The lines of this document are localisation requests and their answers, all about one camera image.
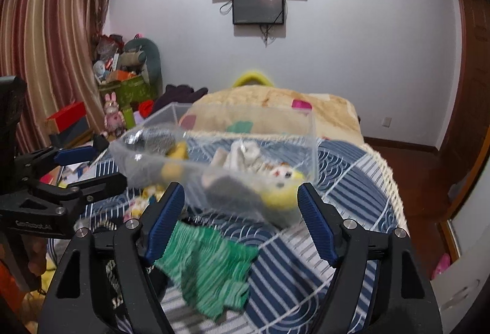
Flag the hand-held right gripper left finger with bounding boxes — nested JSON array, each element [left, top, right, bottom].
[[38, 182, 186, 334]]

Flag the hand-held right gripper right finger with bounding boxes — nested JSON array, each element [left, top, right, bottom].
[[296, 182, 445, 334]]

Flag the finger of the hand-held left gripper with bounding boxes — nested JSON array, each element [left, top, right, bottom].
[[15, 134, 110, 182], [30, 172, 128, 217]]

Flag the green striped sock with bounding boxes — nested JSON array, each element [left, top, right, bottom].
[[153, 221, 261, 319]]

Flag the clear plastic storage box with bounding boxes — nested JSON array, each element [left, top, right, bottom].
[[109, 102, 318, 231]]

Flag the colourful papers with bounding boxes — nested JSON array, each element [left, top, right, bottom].
[[38, 161, 105, 187]]

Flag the red box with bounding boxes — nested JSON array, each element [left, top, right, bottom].
[[47, 101, 88, 132]]

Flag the yellow plush toy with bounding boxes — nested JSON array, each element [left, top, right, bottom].
[[264, 165, 307, 211]]

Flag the blue patterned quilt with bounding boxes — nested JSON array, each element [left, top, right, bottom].
[[46, 135, 411, 334]]

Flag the pink bunny doll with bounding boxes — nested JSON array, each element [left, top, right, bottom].
[[101, 93, 127, 138]]

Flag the grey sock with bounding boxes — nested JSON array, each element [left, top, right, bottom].
[[201, 169, 269, 220]]

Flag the black mesh chair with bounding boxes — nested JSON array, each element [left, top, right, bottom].
[[0, 76, 28, 162]]

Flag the green patterned box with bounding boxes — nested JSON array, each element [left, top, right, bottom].
[[99, 74, 152, 109]]

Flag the red cloth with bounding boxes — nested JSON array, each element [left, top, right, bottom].
[[138, 100, 158, 119]]

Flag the white sock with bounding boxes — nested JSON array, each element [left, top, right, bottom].
[[210, 140, 269, 176]]

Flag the pile of assorted clutter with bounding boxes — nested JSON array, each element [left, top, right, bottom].
[[92, 33, 131, 84]]

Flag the striped brown curtain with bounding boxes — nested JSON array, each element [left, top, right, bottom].
[[0, 0, 120, 154]]

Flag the dark purple clothing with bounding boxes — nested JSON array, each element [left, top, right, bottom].
[[163, 84, 209, 109]]

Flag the beige fleece blanket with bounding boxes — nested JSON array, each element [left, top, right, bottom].
[[178, 84, 363, 145]]

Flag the pink bag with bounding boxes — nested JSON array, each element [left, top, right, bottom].
[[432, 253, 451, 279]]

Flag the yellow round object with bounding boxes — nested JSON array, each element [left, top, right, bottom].
[[232, 69, 277, 88]]

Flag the white cabinet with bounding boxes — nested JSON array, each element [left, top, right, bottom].
[[429, 181, 490, 334]]

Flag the brown wooden wardrobe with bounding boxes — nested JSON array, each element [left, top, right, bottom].
[[400, 0, 490, 227]]

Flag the black hanging cable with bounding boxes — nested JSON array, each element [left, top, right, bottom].
[[260, 24, 277, 48]]

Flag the small black wall monitor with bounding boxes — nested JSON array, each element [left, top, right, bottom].
[[232, 0, 286, 25]]

